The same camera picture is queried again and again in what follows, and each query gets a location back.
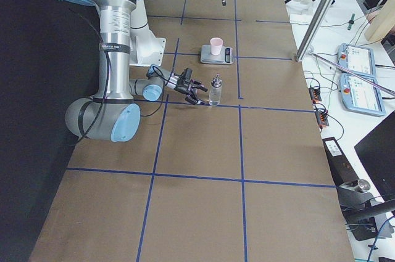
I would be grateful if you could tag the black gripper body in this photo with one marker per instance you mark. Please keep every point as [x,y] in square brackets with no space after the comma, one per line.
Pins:
[181,88]

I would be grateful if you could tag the clear glass sauce bottle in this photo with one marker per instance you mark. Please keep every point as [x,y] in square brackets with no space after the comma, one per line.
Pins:
[216,90]

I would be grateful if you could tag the pink paper cup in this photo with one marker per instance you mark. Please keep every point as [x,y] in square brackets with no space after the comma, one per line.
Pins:
[216,45]

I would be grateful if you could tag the silver digital kitchen scale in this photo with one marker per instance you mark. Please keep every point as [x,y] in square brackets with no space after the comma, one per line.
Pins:
[225,57]

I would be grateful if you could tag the thin metal rod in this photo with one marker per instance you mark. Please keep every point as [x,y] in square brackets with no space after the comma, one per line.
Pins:
[346,70]

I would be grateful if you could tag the upper orange connector block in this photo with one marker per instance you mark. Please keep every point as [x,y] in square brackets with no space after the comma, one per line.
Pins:
[315,95]

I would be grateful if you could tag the orange connector block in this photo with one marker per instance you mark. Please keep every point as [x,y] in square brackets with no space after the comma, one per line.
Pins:
[321,117]
[315,95]

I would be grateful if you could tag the lower orange connector block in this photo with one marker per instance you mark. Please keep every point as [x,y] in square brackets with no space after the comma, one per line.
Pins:
[321,117]

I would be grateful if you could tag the upper blue teach pendant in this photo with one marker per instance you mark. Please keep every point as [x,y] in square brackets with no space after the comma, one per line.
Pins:
[359,59]

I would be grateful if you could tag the blue teach pendant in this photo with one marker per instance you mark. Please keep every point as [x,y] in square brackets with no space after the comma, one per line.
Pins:
[361,97]
[359,59]

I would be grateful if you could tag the lower blue teach pendant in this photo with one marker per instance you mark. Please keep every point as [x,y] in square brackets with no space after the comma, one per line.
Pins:
[361,97]

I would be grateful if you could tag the black box with label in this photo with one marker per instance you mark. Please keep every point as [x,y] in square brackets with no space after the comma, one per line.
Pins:
[340,167]

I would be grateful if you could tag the black monitor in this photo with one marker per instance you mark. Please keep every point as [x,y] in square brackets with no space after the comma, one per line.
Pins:
[376,153]

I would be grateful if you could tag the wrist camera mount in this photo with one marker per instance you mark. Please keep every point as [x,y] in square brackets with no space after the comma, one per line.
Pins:
[185,77]

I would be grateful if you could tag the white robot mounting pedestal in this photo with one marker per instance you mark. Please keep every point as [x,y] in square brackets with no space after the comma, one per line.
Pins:
[146,48]

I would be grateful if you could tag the aluminium frame post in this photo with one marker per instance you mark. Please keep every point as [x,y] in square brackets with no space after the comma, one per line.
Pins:
[313,28]

